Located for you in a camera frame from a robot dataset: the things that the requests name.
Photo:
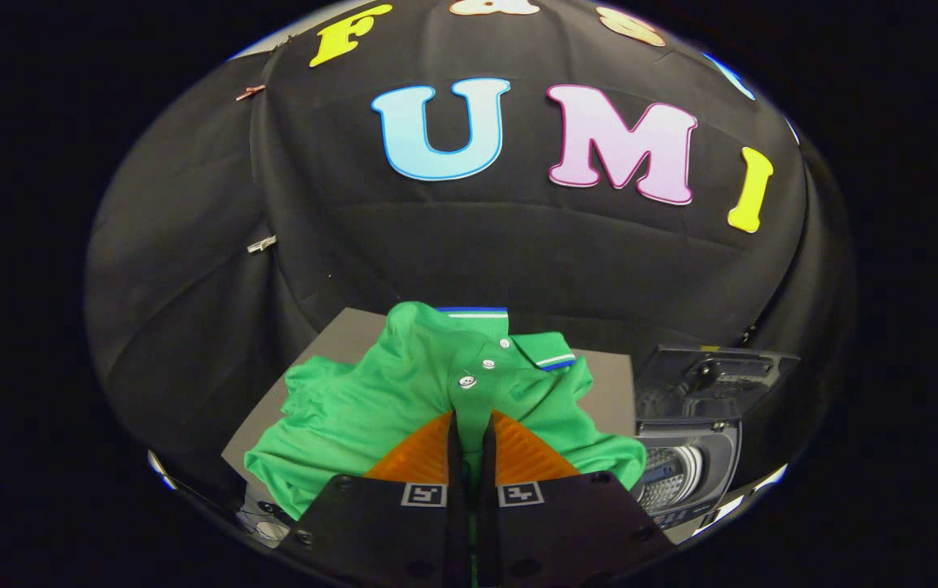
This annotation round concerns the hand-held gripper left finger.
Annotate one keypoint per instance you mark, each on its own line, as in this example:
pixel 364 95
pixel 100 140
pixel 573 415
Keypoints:
pixel 456 490

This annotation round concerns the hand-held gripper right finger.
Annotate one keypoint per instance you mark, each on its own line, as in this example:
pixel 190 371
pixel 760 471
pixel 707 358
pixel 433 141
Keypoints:
pixel 487 490

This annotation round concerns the green polo shirt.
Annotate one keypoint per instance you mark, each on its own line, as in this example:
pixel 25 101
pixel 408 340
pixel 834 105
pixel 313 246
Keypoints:
pixel 371 400

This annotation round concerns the dark grey washing machine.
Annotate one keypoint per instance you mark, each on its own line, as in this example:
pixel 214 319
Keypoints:
pixel 713 457

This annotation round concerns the dark washing machine lid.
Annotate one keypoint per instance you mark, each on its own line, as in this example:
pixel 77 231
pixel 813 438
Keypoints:
pixel 722 376

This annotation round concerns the white clothes peg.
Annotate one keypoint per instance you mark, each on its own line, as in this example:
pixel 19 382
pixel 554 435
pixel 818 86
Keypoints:
pixel 261 244

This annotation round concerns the pink clothes peg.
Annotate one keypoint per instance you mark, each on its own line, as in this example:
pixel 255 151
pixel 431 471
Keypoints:
pixel 251 92

